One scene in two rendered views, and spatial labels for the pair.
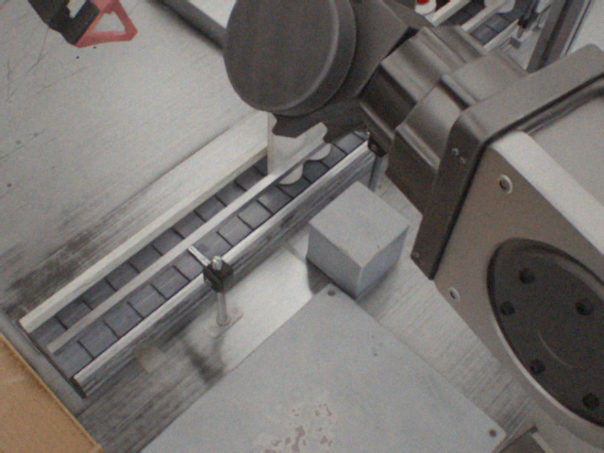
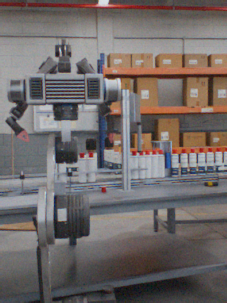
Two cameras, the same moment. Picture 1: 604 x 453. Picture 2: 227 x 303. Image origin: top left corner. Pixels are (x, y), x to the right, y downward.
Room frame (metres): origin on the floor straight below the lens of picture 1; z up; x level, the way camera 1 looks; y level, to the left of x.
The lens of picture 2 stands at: (-1.27, -1.56, 1.23)
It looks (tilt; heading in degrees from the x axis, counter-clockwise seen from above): 3 degrees down; 31
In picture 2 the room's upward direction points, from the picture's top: 1 degrees counter-clockwise
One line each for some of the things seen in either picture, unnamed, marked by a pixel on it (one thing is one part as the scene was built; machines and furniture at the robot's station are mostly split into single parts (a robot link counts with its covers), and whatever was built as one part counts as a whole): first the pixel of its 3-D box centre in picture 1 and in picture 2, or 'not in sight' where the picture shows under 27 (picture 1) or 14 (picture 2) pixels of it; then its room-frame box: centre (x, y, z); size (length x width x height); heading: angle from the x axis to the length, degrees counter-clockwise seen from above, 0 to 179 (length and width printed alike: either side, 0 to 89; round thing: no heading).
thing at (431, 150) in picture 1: (461, 128); not in sight; (0.25, -0.08, 1.45); 0.09 x 0.08 x 0.12; 128
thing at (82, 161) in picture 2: not in sight; (82, 167); (0.80, -0.09, 0.98); 0.05 x 0.05 x 0.20
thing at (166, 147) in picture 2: not in sight; (161, 158); (1.35, -0.44, 1.01); 0.14 x 0.13 x 0.26; 139
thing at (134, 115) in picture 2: not in sight; (130, 108); (0.99, -0.37, 1.38); 0.17 x 0.10 x 0.19; 14
